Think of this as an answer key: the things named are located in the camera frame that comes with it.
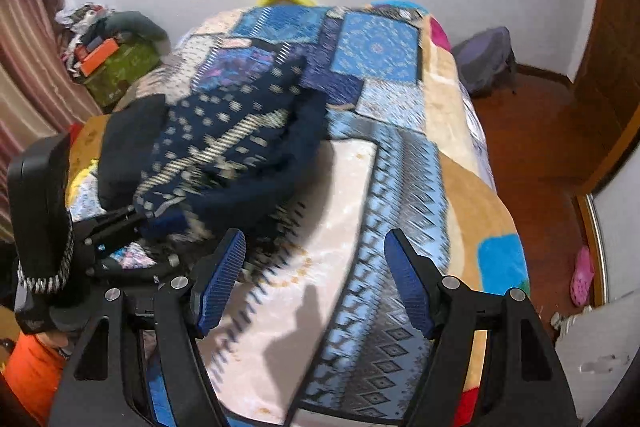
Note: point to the white sliding door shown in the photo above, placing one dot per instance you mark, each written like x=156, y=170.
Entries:
x=600, y=357

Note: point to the pink clog shoe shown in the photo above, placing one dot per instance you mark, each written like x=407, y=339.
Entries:
x=582, y=277

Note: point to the black folded garment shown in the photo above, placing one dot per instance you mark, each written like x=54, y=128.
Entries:
x=125, y=142

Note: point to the grey neck pillow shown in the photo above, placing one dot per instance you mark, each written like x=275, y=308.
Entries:
x=135, y=24

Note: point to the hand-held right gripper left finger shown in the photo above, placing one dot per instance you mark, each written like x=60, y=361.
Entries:
x=220, y=277

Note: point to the green patterned box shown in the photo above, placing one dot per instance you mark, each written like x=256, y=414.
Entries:
x=120, y=72

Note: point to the grey purple backpack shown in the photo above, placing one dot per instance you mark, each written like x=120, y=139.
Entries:
x=485, y=57

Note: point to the small wooden folding table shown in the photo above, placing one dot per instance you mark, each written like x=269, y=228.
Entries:
x=85, y=139

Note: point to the person's left forearm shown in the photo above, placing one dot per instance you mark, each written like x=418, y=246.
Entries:
x=35, y=372

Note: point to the blue patchwork blanket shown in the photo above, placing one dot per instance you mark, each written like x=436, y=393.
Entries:
x=400, y=157

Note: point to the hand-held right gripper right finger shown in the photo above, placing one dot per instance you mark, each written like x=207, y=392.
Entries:
x=407, y=282

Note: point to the orange box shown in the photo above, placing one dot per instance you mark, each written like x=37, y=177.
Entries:
x=97, y=57

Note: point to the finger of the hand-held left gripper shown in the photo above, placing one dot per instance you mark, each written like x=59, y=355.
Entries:
x=115, y=224
x=145, y=268

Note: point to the brown wooden door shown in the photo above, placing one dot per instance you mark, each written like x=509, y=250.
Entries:
x=615, y=82

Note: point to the pile of mixed clothes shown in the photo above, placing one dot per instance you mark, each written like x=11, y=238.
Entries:
x=80, y=17

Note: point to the yellow cloth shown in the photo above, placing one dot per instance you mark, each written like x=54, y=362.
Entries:
x=80, y=187

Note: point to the navy patterned hoodie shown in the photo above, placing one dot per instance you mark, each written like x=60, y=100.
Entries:
x=225, y=132

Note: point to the striped brown curtain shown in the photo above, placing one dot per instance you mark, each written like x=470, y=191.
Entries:
x=30, y=82

